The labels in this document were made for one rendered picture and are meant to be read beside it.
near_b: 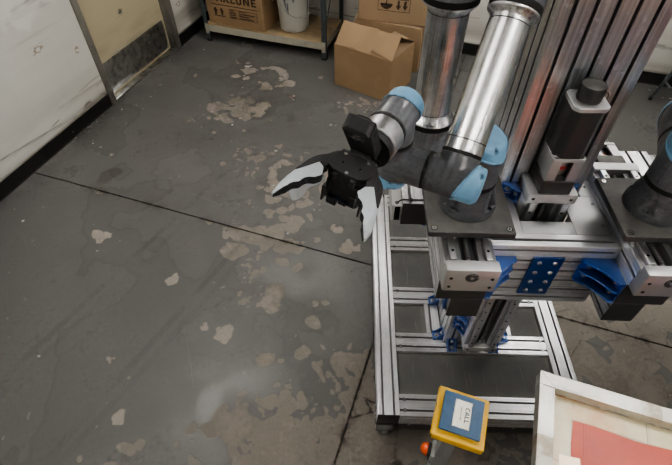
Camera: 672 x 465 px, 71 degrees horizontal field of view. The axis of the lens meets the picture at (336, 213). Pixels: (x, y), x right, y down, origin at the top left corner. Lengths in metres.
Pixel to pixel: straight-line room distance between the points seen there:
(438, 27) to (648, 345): 2.20
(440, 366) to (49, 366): 1.85
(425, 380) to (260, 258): 1.17
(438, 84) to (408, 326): 1.41
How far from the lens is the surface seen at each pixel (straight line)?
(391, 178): 0.93
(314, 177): 0.70
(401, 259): 2.48
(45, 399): 2.68
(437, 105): 1.12
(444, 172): 0.88
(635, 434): 1.46
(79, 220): 3.32
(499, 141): 1.16
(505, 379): 2.25
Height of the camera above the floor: 2.16
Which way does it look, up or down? 47 degrees down
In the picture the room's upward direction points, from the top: straight up
